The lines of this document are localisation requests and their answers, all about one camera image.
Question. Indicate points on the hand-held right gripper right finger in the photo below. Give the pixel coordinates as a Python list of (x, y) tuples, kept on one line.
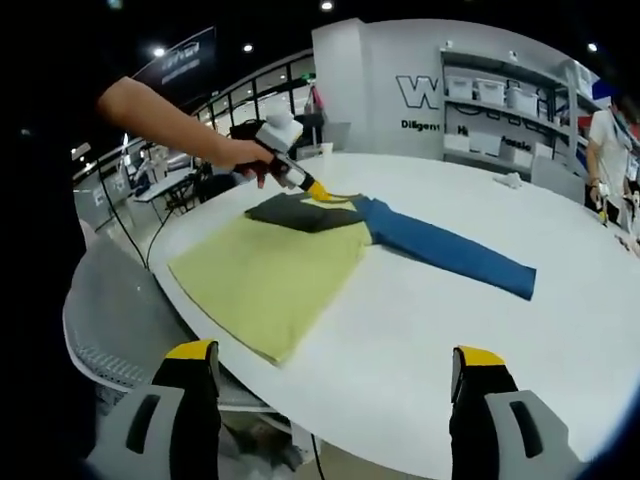
[(510, 435)]

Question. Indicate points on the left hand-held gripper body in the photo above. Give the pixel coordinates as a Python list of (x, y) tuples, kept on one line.
[(282, 132)]

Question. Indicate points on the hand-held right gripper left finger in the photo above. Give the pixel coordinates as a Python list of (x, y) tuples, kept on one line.
[(145, 435)]

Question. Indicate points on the yellow blue grey garment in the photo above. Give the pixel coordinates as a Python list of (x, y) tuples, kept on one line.
[(265, 280)]

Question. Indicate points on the person's left hand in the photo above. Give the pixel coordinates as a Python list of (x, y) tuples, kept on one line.
[(245, 157)]

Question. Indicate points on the white cup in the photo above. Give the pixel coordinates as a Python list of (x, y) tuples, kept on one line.
[(327, 150)]

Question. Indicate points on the red hanging cloth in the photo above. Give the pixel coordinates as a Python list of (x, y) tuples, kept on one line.
[(315, 100)]

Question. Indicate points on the black office chair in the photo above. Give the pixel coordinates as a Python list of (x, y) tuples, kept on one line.
[(215, 182)]

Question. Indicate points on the dark hanging banner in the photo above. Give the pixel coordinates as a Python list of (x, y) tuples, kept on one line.
[(185, 55)]

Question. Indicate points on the white office desk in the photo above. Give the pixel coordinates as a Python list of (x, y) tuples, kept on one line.
[(165, 187)]

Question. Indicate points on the group of round ceiling lights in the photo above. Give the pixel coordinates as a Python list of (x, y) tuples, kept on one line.
[(326, 5)]

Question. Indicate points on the grey mesh office chair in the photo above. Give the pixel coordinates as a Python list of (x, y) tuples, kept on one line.
[(115, 300)]

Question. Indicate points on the grey metal shelving unit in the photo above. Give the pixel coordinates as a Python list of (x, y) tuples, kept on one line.
[(492, 111)]

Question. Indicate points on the white crumpled cloth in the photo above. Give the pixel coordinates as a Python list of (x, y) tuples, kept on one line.
[(509, 180)]

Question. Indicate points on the row of white storage bins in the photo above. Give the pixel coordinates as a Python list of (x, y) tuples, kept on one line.
[(490, 91)]

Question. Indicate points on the person's dark shirt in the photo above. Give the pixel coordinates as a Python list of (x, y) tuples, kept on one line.
[(55, 250)]

